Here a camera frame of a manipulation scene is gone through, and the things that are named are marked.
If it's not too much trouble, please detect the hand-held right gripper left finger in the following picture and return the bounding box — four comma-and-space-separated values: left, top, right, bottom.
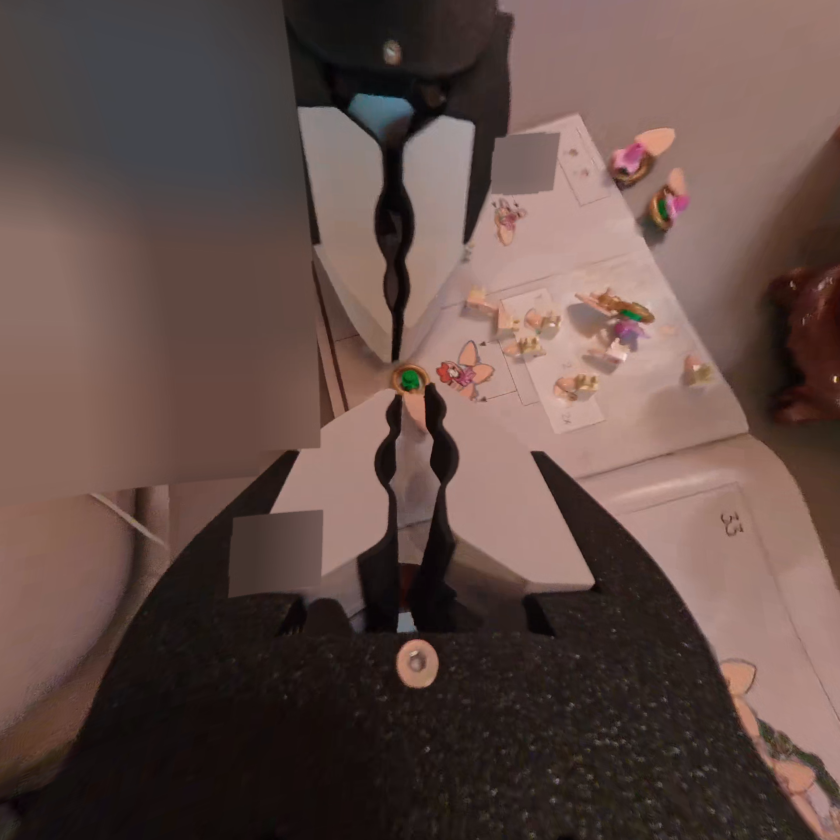
269, 392, 403, 631

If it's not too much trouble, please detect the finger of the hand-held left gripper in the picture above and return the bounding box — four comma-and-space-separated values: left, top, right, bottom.
298, 108, 395, 361
399, 118, 475, 361

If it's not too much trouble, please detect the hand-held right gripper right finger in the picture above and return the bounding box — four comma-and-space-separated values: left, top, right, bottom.
420, 384, 595, 631

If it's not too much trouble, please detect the grey desk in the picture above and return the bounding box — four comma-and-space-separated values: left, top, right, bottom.
508, 0, 840, 736

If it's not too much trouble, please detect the brick building instruction booklet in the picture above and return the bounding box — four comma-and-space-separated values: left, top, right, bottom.
315, 115, 840, 840

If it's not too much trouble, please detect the brown glossy figurine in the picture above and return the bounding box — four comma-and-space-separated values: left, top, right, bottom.
766, 262, 840, 424

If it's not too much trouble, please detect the gold ring with pink flower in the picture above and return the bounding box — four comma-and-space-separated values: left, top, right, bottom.
610, 128, 677, 188

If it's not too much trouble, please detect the peach flower assembly gold ring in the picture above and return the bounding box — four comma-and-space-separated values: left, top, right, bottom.
576, 287, 656, 349

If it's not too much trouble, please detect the white cord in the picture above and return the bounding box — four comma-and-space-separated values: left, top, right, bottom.
92, 492, 168, 547

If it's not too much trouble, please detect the gold ring pink green flower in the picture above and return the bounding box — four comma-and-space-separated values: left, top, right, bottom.
646, 167, 693, 232

